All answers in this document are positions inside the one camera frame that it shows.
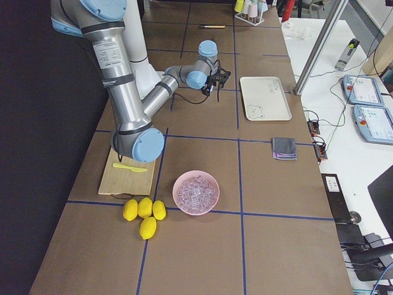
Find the aluminium frame post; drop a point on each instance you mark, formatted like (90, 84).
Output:
(326, 31)

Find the blue teach pendant tablet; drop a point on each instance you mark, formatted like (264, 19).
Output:
(362, 90)
(374, 123)

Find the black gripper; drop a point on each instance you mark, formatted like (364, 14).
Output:
(214, 80)

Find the whole yellow lemon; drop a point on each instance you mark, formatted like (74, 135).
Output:
(145, 208)
(148, 228)
(159, 210)
(130, 210)

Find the steel muddler rod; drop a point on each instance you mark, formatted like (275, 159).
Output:
(219, 27)

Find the cream bear serving tray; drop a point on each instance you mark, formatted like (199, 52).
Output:
(264, 99)

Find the grey purple folded cloth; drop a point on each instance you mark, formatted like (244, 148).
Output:
(284, 148)

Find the wooden cutting board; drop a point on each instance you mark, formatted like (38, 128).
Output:
(117, 181)

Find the pink bowl of ice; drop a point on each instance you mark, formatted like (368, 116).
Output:
(196, 192)

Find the white cup rack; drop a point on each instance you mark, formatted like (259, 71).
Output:
(254, 21)

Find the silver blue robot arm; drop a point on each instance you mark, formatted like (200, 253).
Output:
(137, 91)

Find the yellow plastic knife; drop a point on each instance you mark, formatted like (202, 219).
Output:
(131, 168)

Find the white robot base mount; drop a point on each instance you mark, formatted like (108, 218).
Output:
(145, 75)

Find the yellow cup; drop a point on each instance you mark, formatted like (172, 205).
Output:
(238, 6)

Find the pink cup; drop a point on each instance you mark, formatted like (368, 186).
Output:
(253, 10)

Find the black power strip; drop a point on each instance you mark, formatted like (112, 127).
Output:
(313, 126)
(320, 151)

